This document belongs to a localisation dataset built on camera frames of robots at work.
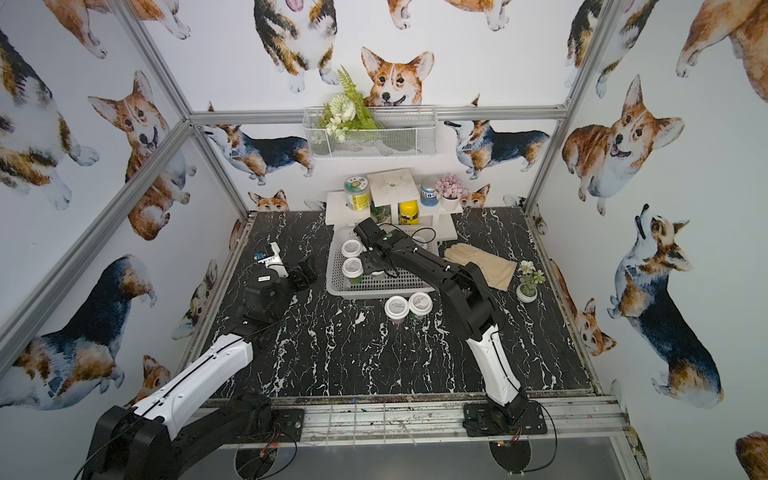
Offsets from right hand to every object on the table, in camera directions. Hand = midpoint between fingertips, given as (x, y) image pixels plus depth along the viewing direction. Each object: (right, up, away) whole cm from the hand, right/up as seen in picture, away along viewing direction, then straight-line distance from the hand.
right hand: (382, 252), depth 96 cm
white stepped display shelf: (+2, +21, +2) cm, 21 cm away
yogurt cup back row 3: (+5, -16, -8) cm, 19 cm away
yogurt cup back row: (-11, +1, +6) cm, 12 cm away
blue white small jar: (+15, +19, +2) cm, 25 cm away
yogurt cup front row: (-10, -5, 0) cm, 11 cm away
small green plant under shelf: (-1, +13, +14) cm, 19 cm away
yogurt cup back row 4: (+12, -15, -8) cm, 20 cm away
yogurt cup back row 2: (-1, -7, 0) cm, 8 cm away
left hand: (-22, +1, -14) cm, 26 cm away
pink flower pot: (+21, +19, -3) cm, 29 cm away
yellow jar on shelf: (+8, +13, +13) cm, 21 cm away
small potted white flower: (+45, -12, -4) cm, 46 cm away
